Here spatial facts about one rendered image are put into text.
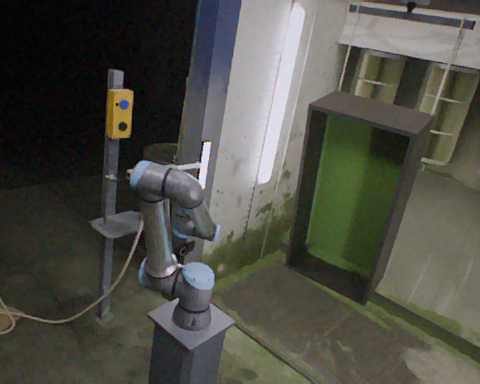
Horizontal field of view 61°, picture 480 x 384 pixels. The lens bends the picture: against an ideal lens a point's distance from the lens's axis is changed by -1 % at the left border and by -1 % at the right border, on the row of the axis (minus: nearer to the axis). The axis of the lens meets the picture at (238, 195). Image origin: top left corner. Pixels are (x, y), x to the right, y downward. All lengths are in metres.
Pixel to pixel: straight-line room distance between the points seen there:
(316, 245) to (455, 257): 1.11
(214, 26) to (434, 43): 1.63
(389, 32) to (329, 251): 1.70
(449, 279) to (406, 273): 0.31
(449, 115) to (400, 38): 0.67
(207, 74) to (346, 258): 1.64
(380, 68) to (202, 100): 1.60
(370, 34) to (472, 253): 1.86
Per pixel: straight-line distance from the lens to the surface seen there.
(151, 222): 1.65
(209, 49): 2.49
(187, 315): 1.98
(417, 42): 3.40
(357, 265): 3.13
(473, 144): 3.74
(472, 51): 3.30
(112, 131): 2.33
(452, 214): 3.73
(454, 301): 3.58
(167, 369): 2.16
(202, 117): 2.53
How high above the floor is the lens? 1.97
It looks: 22 degrees down
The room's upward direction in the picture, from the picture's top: 10 degrees clockwise
